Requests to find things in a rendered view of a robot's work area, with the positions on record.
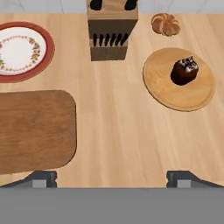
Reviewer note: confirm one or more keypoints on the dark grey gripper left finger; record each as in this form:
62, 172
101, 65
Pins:
43, 179

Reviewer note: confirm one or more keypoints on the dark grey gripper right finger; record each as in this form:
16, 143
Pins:
180, 179

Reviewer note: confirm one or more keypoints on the brown wooden cutting board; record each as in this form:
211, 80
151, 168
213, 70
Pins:
35, 131

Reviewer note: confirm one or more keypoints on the round wooden board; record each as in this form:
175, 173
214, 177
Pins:
186, 90

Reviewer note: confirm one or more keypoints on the golden croissant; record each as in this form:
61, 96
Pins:
165, 24

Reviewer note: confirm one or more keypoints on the dark chocolate cake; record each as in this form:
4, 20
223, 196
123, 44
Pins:
183, 71

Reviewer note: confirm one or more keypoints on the red-rimmed floral plate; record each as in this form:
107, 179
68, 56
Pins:
20, 51

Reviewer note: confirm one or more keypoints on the wooden knife block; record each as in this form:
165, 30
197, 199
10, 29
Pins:
109, 29

